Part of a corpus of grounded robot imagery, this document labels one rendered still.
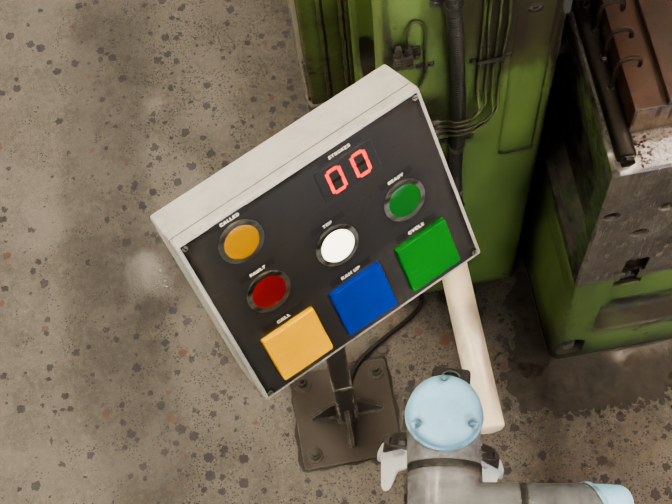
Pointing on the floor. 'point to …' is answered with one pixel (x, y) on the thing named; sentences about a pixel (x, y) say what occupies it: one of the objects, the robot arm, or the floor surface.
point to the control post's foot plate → (316, 386)
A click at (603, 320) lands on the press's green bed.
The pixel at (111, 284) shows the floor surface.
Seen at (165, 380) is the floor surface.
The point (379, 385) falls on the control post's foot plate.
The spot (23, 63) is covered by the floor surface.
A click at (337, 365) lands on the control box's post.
